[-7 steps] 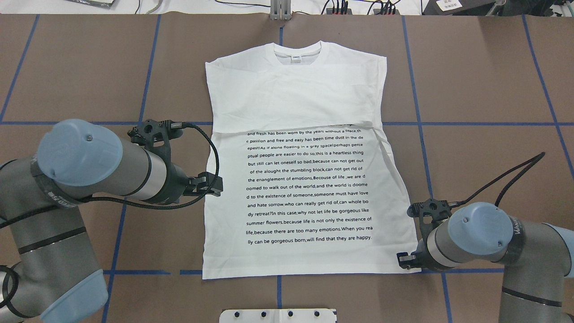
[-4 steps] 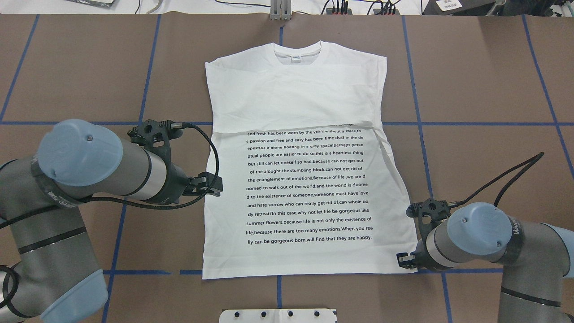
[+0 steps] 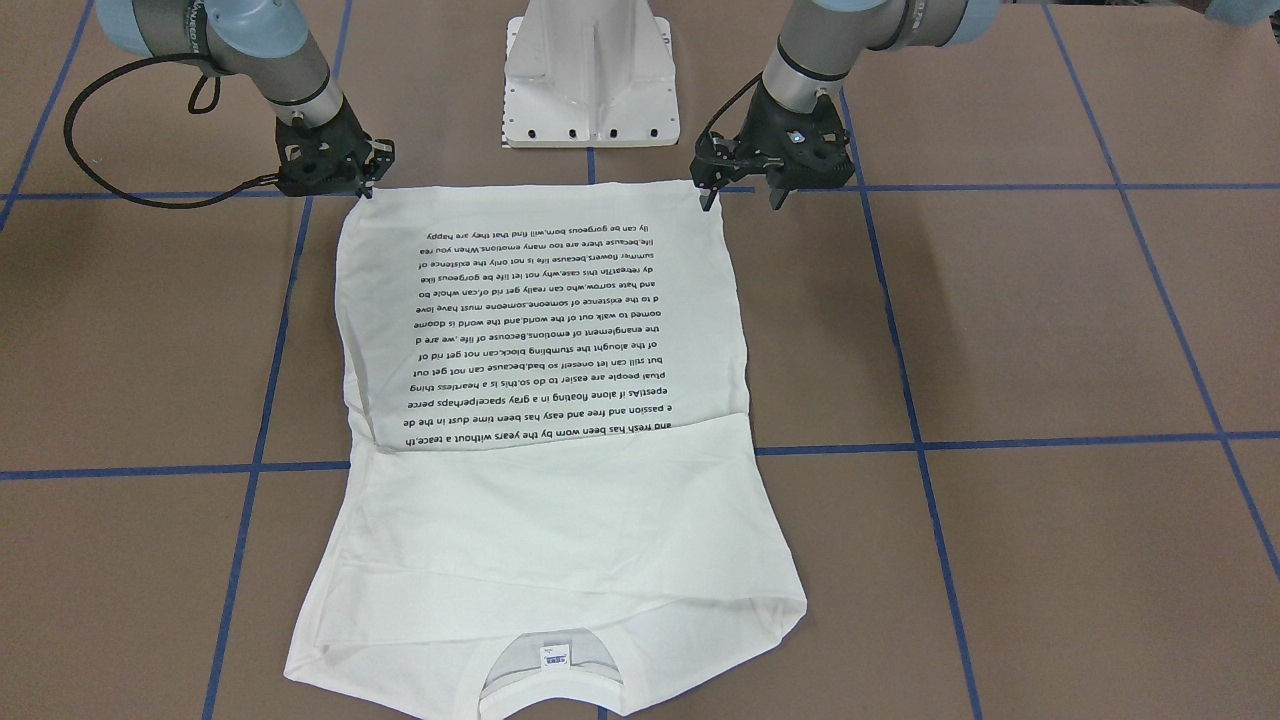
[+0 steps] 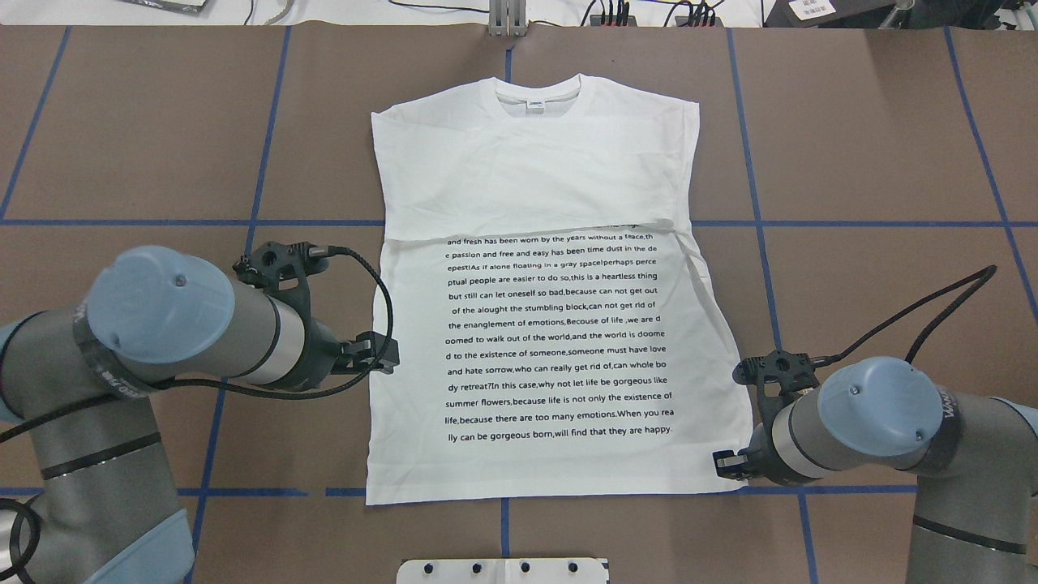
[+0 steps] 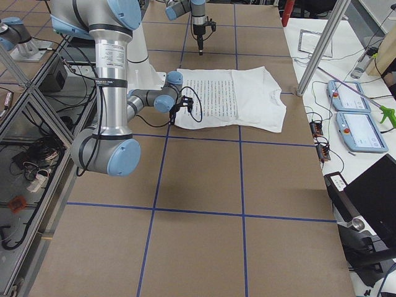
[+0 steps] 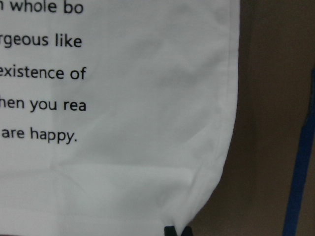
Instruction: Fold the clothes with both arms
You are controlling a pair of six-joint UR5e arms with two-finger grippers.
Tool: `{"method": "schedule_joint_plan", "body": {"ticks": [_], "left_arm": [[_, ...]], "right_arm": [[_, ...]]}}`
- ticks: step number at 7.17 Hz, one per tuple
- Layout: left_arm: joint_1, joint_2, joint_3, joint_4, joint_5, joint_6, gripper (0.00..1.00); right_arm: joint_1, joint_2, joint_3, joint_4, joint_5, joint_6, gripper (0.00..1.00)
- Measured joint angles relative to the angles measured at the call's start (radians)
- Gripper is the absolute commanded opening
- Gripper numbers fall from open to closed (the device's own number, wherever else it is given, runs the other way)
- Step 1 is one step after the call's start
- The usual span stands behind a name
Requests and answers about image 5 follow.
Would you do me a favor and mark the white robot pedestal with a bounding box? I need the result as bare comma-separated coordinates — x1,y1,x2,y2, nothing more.
127,24,166,90

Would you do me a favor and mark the orange connector board near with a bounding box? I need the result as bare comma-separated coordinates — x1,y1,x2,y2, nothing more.
316,143,331,163

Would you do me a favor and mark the upper blue teach pendant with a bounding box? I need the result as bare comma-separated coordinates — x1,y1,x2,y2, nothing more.
327,80,371,113

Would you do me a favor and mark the orange tag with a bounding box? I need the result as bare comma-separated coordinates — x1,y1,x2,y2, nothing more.
7,196,27,213

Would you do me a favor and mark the white printed t-shirt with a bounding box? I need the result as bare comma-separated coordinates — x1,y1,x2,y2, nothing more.
175,66,286,133

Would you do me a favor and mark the black power box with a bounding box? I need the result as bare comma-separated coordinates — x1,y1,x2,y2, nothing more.
39,60,67,92

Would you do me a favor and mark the blue teach pendant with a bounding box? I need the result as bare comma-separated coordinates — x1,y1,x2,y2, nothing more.
327,80,371,113
335,111,389,153

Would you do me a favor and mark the lower blue teach pendant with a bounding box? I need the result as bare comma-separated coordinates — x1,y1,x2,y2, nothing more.
335,111,389,153

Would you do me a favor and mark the metal reacher grabber tool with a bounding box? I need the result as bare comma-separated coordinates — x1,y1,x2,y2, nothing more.
293,58,396,127

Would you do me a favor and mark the orange connector board far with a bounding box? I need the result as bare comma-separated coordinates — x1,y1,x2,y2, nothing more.
309,121,324,137

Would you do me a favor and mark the clear water bottle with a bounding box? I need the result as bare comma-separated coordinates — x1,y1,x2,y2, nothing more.
350,46,379,80

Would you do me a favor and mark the red cylinder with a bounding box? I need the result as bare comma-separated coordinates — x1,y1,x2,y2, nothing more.
282,0,295,27

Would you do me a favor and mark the orange connector board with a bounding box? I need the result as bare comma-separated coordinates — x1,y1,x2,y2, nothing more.
309,121,324,137
316,143,331,163

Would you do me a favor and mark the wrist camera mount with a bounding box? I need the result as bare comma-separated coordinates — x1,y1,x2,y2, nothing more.
180,95,194,113
204,17,217,32

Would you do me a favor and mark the tangled cable bundle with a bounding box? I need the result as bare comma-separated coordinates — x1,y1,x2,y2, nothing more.
9,136,67,192

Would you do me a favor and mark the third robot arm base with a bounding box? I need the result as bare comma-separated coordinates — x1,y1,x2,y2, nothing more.
1,17,53,62

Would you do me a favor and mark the aluminium frame post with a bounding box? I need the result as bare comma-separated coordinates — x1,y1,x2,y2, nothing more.
296,0,351,97

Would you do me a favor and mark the black framed sheet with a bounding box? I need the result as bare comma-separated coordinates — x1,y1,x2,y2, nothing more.
298,29,333,58

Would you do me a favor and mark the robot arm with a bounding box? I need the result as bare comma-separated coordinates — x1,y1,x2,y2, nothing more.
51,1,183,176
165,0,207,56

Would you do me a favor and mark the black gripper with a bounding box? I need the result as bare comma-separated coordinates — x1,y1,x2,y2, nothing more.
192,24,205,56
169,102,183,125

